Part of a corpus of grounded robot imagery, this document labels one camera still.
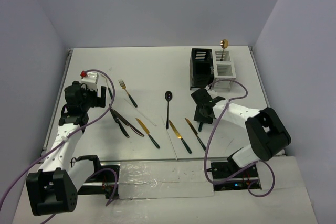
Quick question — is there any gold spoon green handle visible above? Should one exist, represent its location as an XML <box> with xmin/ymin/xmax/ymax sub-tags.
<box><xmin>198</xmin><ymin>122</ymin><xmax>203</xmax><ymax>132</ymax></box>
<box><xmin>220</xmin><ymin>39</ymin><xmax>229</xmax><ymax>61</ymax></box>

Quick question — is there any gold knife green handle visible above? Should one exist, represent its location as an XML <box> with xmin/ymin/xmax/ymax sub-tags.
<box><xmin>185</xmin><ymin>118</ymin><xmax>206</xmax><ymax>151</ymax></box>
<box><xmin>169</xmin><ymin>120</ymin><xmax>192</xmax><ymax>154</ymax></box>
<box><xmin>136</xmin><ymin>118</ymin><xmax>160</xmax><ymax>149</ymax></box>

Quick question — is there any black spoon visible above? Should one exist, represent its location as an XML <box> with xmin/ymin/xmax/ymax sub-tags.
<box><xmin>165</xmin><ymin>91</ymin><xmax>173</xmax><ymax>129</ymax></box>

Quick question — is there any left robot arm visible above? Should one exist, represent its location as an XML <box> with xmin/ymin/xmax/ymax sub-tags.
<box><xmin>26</xmin><ymin>77</ymin><xmax>106</xmax><ymax>216</ymax></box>

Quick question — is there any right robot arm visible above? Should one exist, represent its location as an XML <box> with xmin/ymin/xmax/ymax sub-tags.
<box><xmin>191</xmin><ymin>88</ymin><xmax>291</xmax><ymax>177</ymax></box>

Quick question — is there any black steak knife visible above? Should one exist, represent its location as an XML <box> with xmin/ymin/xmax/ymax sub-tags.
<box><xmin>110</xmin><ymin>108</ymin><xmax>129</xmax><ymax>138</ymax></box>
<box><xmin>113</xmin><ymin>109</ymin><xmax>144</xmax><ymax>137</ymax></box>

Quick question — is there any white chopstick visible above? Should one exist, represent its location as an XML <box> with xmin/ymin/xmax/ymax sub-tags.
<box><xmin>123</xmin><ymin>98</ymin><xmax>157</xmax><ymax>126</ymax></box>
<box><xmin>161</xmin><ymin>117</ymin><xmax>178</xmax><ymax>161</ymax></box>

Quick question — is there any black utensil container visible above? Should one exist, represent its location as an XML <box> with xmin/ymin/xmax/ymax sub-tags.
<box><xmin>190</xmin><ymin>48</ymin><xmax>214</xmax><ymax>89</ymax></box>

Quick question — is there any white utensil container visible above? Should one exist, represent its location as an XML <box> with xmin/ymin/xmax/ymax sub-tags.
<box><xmin>212</xmin><ymin>50</ymin><xmax>236</xmax><ymax>90</ymax></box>

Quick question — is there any silver tape sheet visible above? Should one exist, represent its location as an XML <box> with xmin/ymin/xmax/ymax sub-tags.
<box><xmin>118</xmin><ymin>161</ymin><xmax>214</xmax><ymax>199</ymax></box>

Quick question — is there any white fork green handle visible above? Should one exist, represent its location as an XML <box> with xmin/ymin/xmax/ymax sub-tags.
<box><xmin>100</xmin><ymin>74</ymin><xmax>113</xmax><ymax>100</ymax></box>

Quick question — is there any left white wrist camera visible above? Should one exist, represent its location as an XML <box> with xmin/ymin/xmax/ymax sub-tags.
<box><xmin>80</xmin><ymin>71</ymin><xmax>99</xmax><ymax>91</ymax></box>

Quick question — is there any gold fork green handle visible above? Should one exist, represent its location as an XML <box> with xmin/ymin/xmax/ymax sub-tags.
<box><xmin>118</xmin><ymin>79</ymin><xmax>138</xmax><ymax>108</ymax></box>

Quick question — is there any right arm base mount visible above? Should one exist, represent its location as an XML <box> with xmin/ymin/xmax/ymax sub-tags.
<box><xmin>207</xmin><ymin>161</ymin><xmax>261</xmax><ymax>191</ymax></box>

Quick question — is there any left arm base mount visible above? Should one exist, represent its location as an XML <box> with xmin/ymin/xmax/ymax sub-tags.
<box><xmin>70</xmin><ymin>155</ymin><xmax>120</xmax><ymax>201</ymax></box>

